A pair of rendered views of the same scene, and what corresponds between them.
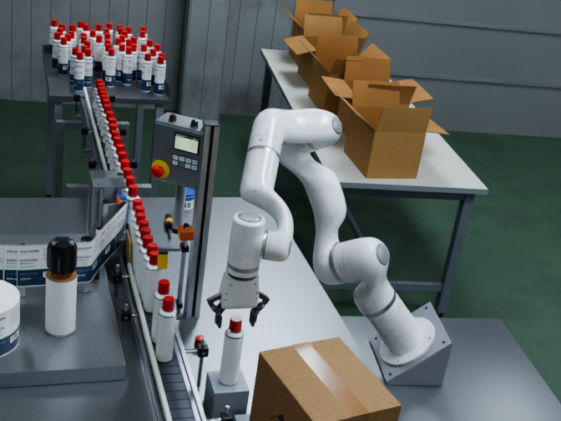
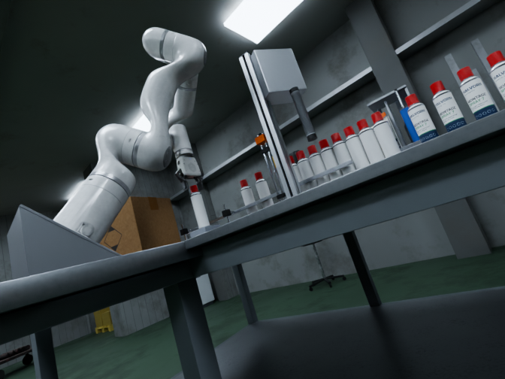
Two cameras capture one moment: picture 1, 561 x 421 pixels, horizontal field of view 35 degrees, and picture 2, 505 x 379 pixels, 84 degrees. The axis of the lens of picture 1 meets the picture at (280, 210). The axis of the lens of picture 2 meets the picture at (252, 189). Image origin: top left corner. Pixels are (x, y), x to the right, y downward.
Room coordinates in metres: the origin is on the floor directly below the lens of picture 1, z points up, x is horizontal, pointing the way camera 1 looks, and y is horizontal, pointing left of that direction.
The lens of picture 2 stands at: (3.15, -0.48, 0.77)
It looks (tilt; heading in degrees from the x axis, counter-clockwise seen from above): 11 degrees up; 143
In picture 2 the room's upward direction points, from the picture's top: 18 degrees counter-clockwise
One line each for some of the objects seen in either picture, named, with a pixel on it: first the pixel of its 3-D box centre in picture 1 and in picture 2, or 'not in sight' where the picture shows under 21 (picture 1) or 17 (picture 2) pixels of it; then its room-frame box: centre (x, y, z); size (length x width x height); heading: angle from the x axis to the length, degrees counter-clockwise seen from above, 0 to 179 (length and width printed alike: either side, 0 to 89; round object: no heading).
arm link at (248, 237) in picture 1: (248, 239); (179, 139); (1.98, 0.07, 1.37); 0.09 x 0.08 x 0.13; 88
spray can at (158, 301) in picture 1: (161, 311); (264, 194); (2.19, 0.30, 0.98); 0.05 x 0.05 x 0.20
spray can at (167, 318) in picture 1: (166, 328); (249, 201); (2.10, 0.27, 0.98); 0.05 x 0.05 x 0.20
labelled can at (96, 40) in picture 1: (103, 50); not in sight; (4.70, 1.09, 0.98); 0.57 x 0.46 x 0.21; 110
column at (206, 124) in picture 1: (200, 223); (272, 131); (2.43, 0.24, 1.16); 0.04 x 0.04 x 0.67; 20
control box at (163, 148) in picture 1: (184, 151); (276, 77); (2.47, 0.32, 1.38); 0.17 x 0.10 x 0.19; 75
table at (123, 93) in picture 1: (100, 145); not in sight; (4.59, 1.06, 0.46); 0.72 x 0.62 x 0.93; 20
